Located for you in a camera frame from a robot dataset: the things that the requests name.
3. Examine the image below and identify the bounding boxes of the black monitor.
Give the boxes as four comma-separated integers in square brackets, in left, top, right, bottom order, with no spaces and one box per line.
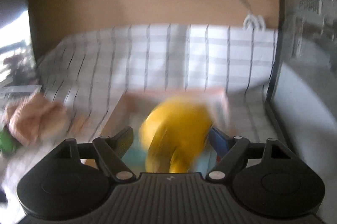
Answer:
[1,0,39,88]

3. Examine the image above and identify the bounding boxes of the blue face mask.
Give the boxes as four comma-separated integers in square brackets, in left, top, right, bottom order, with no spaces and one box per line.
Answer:
[193,149,217,176]

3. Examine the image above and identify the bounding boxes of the yellow rubber toy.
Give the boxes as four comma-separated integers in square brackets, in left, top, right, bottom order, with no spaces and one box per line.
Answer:
[139,98,213,173]

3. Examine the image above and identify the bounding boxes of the blue tissue pack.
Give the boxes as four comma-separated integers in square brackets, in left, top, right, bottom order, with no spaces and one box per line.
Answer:
[122,146,147,176]

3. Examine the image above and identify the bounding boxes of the pink striped towel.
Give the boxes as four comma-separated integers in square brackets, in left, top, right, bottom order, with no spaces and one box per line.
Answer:
[3,93,70,146]

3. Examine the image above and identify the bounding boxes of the green plush toy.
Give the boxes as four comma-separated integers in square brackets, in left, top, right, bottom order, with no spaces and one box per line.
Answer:
[0,126,17,154]

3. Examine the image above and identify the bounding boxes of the pink cardboard box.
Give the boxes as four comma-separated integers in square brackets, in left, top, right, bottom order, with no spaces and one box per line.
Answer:
[99,88,232,174]

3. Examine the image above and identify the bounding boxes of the glass side computer case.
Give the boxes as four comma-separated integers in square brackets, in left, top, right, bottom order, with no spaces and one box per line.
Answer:
[267,0,336,223]

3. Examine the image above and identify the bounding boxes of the white black grid tablecloth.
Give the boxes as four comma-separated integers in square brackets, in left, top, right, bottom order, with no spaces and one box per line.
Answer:
[37,24,278,142]

